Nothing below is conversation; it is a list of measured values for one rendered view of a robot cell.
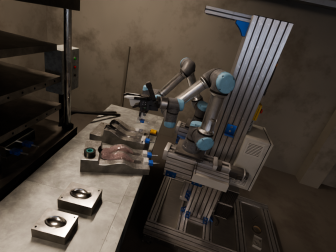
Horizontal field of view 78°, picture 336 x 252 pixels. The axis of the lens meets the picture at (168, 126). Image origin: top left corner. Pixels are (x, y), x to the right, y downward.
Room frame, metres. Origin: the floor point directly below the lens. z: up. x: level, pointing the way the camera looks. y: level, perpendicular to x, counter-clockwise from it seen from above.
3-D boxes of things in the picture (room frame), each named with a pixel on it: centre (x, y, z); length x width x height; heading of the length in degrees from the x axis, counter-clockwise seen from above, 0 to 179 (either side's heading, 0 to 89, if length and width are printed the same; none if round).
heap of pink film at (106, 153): (1.34, 0.33, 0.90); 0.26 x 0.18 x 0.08; 106
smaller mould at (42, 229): (0.69, 0.44, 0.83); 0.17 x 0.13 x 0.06; 89
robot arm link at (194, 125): (1.42, -0.22, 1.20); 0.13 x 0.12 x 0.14; 18
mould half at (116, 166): (1.34, 0.33, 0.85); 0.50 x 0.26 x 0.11; 106
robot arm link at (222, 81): (1.30, -0.26, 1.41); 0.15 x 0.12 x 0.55; 18
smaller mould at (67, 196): (0.89, 0.41, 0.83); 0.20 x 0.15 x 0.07; 89
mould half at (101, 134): (1.70, 0.41, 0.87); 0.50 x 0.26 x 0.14; 89
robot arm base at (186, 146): (1.42, -0.22, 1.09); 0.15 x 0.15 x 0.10
